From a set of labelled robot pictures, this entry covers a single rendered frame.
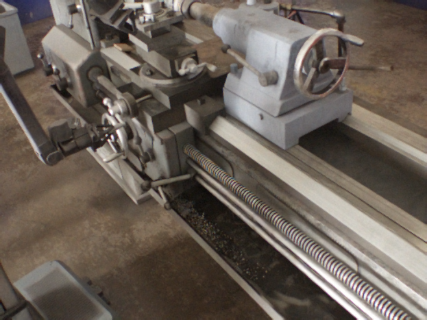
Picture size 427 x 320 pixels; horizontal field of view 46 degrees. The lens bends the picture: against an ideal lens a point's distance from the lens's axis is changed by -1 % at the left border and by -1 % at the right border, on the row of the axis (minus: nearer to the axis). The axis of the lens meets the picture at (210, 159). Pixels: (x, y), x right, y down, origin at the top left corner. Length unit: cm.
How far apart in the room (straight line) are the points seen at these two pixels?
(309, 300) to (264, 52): 83
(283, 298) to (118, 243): 112
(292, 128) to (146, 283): 113
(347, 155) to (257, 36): 52
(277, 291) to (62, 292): 87
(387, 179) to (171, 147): 77
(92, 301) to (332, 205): 105
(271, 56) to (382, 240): 67
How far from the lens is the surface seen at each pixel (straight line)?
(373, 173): 177
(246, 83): 175
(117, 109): 193
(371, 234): 139
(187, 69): 183
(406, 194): 170
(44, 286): 221
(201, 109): 184
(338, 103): 176
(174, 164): 193
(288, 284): 182
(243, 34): 176
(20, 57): 459
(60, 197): 306
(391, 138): 172
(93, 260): 261
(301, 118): 165
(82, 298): 211
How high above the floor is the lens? 180
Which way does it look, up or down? 36 degrees down
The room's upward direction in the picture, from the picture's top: 7 degrees counter-clockwise
